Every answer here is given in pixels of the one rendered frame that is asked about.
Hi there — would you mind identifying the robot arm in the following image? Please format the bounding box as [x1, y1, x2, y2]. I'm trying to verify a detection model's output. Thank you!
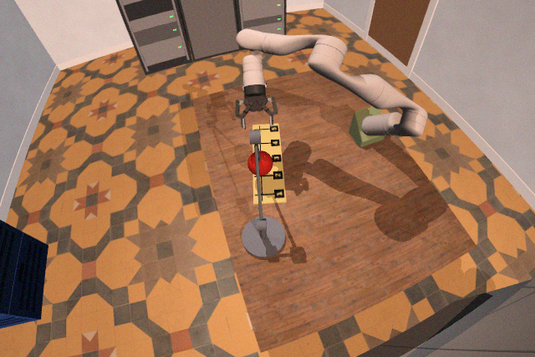
[236, 29, 427, 137]

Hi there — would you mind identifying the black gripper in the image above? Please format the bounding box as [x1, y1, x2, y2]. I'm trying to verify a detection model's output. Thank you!
[235, 84, 278, 130]

